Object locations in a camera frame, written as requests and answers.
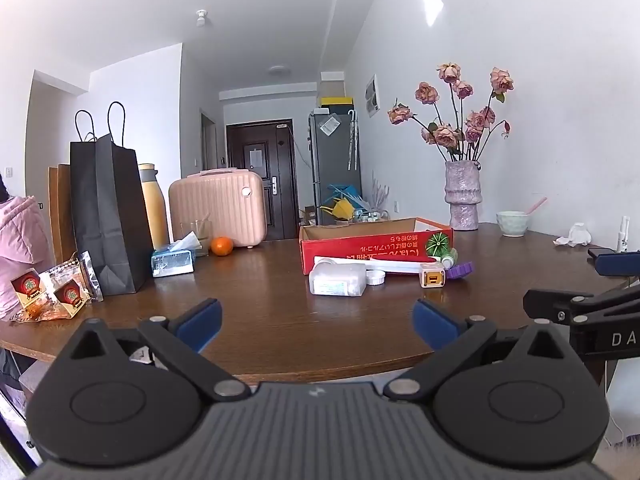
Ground blue folding rack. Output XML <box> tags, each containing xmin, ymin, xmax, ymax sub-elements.
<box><xmin>327</xmin><ymin>185</ymin><xmax>373</xmax><ymax>211</ymax></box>

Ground red cardboard box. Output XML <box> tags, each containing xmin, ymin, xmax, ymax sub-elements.
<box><xmin>299</xmin><ymin>217</ymin><xmax>455</xmax><ymax>276</ymax></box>

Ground pale purple textured vase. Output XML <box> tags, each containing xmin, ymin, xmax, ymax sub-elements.
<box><xmin>444</xmin><ymin>160</ymin><xmax>483</xmax><ymax>231</ymax></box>

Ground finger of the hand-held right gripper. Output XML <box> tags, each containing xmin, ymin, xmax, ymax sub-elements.
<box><xmin>523</xmin><ymin>285</ymin><xmax>640</xmax><ymax>326</ymax></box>
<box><xmin>587</xmin><ymin>249</ymin><xmax>640</xmax><ymax>277</ymax></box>

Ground pale green bowl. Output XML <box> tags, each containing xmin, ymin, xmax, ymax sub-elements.
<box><xmin>496</xmin><ymin>211</ymin><xmax>530</xmax><ymax>238</ymax></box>

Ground yellow plastic hanger rack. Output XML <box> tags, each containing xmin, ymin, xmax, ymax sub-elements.
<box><xmin>322</xmin><ymin>199</ymin><xmax>353</xmax><ymax>221</ymax></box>

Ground pale dried grass stems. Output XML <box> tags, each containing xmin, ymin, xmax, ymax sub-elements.
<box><xmin>372</xmin><ymin>172</ymin><xmax>391</xmax><ymax>211</ymax></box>

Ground brown paper bag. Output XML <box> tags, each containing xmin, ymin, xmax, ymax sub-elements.
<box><xmin>48</xmin><ymin>164</ymin><xmax>78</xmax><ymax>266</ymax></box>

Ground dark brown door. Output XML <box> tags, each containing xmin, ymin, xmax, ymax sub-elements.
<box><xmin>226</xmin><ymin>121</ymin><xmax>299</xmax><ymax>241</ymax></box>

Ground dried pink roses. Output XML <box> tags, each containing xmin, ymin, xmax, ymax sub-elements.
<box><xmin>388</xmin><ymin>63</ymin><xmax>515</xmax><ymax>163</ymax></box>

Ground grey refrigerator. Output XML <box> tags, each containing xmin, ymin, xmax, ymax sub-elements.
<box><xmin>308</xmin><ymin>109</ymin><xmax>362</xmax><ymax>226</ymax></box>

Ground long white red box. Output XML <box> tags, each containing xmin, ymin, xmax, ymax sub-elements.
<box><xmin>314</xmin><ymin>255</ymin><xmax>443</xmax><ymax>277</ymax></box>

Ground black paper bag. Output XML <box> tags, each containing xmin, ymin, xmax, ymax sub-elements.
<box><xmin>70</xmin><ymin>101</ymin><xmax>155</xmax><ymax>295</ymax></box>

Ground clear glass cup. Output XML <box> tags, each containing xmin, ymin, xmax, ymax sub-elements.
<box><xmin>180</xmin><ymin>219</ymin><xmax>213</xmax><ymax>257</ymax></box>

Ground pink ribbed suitcase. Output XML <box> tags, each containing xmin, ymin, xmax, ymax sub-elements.
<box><xmin>168</xmin><ymin>169</ymin><xmax>267</xmax><ymax>249</ymax></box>

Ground blue tissue pack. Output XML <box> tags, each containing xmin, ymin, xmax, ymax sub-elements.
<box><xmin>151</xmin><ymin>232</ymin><xmax>202</xmax><ymax>278</ymax></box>

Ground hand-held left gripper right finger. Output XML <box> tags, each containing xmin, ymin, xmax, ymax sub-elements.
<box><xmin>384</xmin><ymin>298</ymin><xmax>571</xmax><ymax>402</ymax></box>

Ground wall poster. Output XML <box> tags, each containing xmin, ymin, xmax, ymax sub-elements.
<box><xmin>365</xmin><ymin>74</ymin><xmax>382</xmax><ymax>119</ymax></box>

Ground clear folded umbrella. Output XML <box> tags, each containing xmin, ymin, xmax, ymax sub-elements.
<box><xmin>346</xmin><ymin>110</ymin><xmax>360</xmax><ymax>171</ymax></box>

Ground white plastic container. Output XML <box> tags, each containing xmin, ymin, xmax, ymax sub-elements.
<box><xmin>308</xmin><ymin>262</ymin><xmax>367</xmax><ymax>297</ymax></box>

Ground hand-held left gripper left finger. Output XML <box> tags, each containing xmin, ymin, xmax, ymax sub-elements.
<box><xmin>70</xmin><ymin>298</ymin><xmax>252</xmax><ymax>402</ymax></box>

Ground crumpled white tissue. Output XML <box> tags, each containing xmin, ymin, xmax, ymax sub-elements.
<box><xmin>552</xmin><ymin>222</ymin><xmax>592</xmax><ymax>248</ymax></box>

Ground yellow thermos bottle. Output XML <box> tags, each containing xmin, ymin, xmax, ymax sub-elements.
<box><xmin>137</xmin><ymin>163</ymin><xmax>171</xmax><ymax>251</ymax></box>

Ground snack packet with red logo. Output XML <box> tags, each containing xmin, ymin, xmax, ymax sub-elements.
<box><xmin>50</xmin><ymin>280</ymin><xmax>92</xmax><ymax>319</ymax></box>
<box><xmin>11</xmin><ymin>267</ymin><xmax>46</xmax><ymax>311</ymax></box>

